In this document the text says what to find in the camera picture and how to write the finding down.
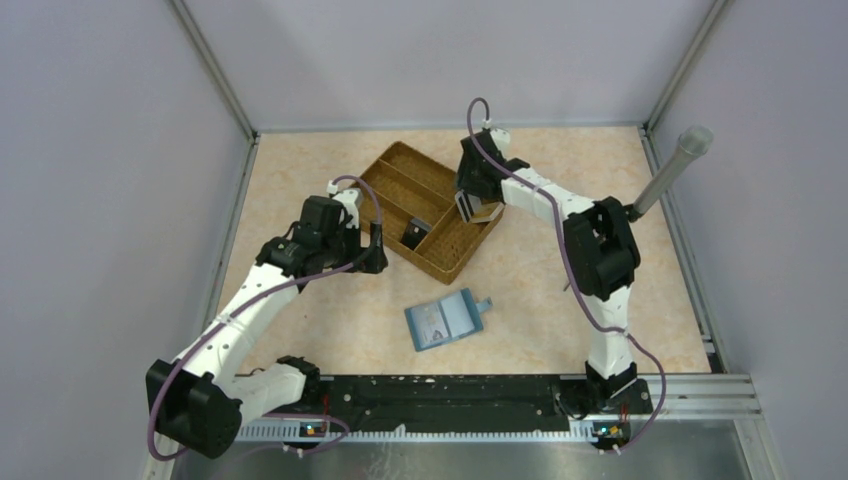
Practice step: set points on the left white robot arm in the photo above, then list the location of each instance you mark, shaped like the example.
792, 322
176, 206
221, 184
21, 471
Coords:
198, 401

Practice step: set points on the blue card holder wallet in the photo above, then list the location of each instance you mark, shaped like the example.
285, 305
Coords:
462, 313

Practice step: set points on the grey white card stand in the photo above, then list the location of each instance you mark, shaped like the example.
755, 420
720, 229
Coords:
468, 205

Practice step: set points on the grey microphone on tripod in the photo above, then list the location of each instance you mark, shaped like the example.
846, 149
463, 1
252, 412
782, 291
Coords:
691, 145

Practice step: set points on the silver patterned card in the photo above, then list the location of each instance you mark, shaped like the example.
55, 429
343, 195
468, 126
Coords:
428, 326

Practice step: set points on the gold card on tray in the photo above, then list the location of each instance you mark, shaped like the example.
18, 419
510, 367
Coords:
487, 212

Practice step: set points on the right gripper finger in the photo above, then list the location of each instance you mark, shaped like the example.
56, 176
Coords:
461, 200
474, 203

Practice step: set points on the woven brown divided tray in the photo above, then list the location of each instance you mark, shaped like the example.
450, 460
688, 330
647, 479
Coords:
407, 184

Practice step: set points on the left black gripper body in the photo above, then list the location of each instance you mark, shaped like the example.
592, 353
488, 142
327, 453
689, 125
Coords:
345, 244

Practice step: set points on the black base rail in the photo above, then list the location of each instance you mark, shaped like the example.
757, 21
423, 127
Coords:
467, 408

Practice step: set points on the black card in tray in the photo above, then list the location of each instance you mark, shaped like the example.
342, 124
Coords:
415, 232

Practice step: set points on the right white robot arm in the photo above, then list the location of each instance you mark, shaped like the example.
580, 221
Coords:
594, 237

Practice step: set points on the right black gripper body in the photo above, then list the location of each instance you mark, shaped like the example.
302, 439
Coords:
467, 180

